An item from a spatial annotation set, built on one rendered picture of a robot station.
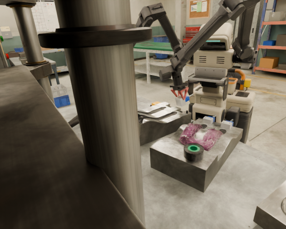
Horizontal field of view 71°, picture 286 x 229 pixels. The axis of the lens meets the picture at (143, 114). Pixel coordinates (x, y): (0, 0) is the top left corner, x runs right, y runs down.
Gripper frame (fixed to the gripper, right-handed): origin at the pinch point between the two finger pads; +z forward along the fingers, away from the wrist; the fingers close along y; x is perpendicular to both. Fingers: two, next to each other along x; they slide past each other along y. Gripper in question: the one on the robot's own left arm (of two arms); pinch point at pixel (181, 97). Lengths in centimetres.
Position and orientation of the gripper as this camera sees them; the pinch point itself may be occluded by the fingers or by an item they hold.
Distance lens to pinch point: 128.5
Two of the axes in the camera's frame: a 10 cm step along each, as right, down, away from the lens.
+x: 8.2, -4.1, 4.1
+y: 5.1, 1.9, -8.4
